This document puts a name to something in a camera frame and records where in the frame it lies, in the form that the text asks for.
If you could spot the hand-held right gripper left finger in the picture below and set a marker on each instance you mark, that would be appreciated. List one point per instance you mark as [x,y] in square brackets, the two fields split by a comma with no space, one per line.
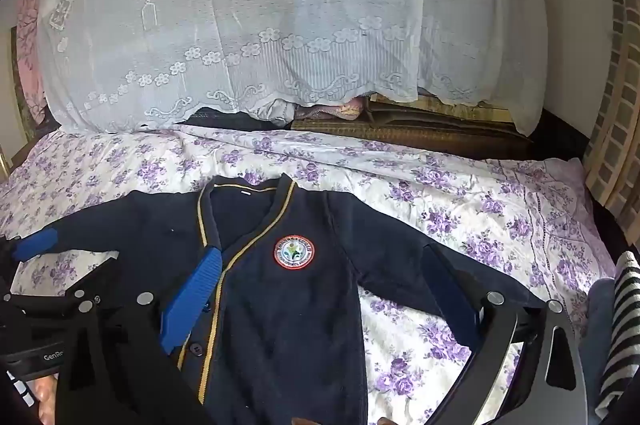
[192,300]

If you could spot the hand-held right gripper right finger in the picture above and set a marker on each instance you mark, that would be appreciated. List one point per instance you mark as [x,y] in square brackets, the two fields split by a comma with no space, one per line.
[452,300]

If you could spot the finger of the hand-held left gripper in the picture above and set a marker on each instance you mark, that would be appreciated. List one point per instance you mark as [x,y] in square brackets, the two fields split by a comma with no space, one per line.
[35,245]
[55,302]

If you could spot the navy blue cardigan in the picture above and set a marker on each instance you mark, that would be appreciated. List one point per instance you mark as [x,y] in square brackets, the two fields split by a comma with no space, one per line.
[300,305]

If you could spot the person's left hand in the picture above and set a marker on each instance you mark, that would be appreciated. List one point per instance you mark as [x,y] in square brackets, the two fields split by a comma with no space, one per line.
[45,400]

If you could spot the purple floral bedsheet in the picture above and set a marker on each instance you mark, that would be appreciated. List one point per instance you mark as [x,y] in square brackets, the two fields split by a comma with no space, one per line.
[450,215]

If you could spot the blue grey cloth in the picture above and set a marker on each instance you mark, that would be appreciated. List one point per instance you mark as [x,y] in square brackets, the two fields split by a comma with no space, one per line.
[597,330]

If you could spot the black white striped cloth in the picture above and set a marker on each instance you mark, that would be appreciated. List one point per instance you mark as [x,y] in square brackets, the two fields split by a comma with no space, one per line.
[620,330]

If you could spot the dark cloth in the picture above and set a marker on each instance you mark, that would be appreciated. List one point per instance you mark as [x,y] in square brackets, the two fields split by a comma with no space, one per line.
[225,119]

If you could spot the pink floral cloth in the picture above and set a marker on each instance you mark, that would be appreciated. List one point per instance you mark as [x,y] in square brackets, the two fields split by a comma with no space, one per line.
[30,30]

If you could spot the pink folded cloth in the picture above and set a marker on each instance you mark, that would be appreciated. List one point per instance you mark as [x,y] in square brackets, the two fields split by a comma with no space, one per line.
[335,109]

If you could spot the beige checkered curtain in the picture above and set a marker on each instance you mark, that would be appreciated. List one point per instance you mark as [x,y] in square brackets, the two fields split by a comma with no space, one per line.
[617,85]

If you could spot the white lace cloth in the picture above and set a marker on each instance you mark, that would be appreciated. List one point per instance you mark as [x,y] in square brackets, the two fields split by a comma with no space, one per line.
[280,5]

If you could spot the golden wooden frame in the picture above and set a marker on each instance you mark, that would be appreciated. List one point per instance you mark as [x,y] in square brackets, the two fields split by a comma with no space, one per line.
[22,105]

